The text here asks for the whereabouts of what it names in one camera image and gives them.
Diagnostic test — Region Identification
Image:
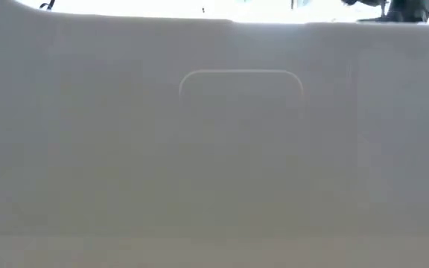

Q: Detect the translucent plastic bin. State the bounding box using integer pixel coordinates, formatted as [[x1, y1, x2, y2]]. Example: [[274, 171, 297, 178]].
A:
[[0, 0, 429, 268]]

